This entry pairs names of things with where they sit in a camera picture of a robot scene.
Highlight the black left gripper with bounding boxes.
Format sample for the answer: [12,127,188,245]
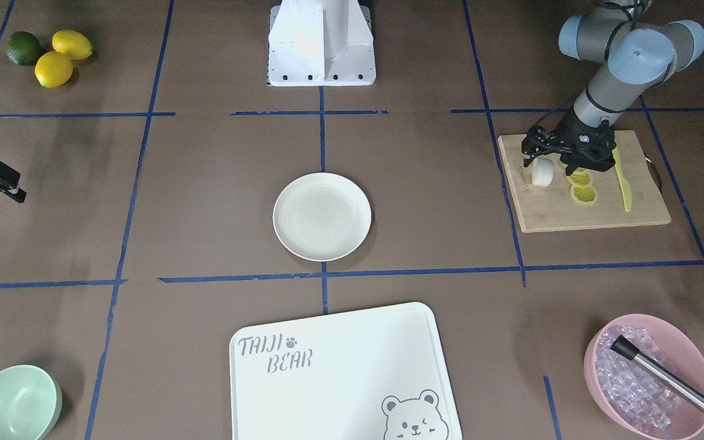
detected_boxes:
[521,112,617,177]

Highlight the cream round plate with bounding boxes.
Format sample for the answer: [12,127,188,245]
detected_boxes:
[272,172,373,262]

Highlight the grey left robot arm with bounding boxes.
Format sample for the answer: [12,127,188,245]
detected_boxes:
[521,1,704,175]

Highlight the white bear-print tray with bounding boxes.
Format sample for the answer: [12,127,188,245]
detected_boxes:
[229,302,463,439]

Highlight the lemon slice middle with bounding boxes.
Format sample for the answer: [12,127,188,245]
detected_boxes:
[565,172,594,188]

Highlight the lemon slice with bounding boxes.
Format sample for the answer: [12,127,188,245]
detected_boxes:
[569,185,598,206]
[565,172,594,188]

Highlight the bamboo cutting board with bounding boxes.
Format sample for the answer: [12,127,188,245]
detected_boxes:
[497,130,672,233]

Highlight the lemon slice near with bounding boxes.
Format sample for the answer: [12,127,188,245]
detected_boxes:
[569,185,598,206]

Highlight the yellow lemon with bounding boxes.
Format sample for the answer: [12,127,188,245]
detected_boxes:
[34,52,75,89]
[51,29,94,61]

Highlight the green lime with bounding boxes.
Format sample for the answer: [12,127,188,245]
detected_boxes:
[5,31,45,66]

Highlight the green bowl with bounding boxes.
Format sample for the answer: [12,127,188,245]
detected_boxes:
[0,364,62,439]

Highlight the clear ice cubes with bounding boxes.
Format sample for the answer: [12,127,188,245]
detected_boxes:
[594,325,683,435]

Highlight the pink bowl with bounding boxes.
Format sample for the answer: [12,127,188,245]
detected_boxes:
[584,313,704,439]

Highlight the steel muddler black tip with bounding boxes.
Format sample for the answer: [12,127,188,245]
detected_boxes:
[610,336,704,413]

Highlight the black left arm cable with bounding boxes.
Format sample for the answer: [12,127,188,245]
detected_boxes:
[535,92,582,130]

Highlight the metal cutting board handle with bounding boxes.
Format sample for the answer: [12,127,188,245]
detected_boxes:
[645,156,663,194]

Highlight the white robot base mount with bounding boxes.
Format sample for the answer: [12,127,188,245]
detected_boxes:
[266,1,376,87]

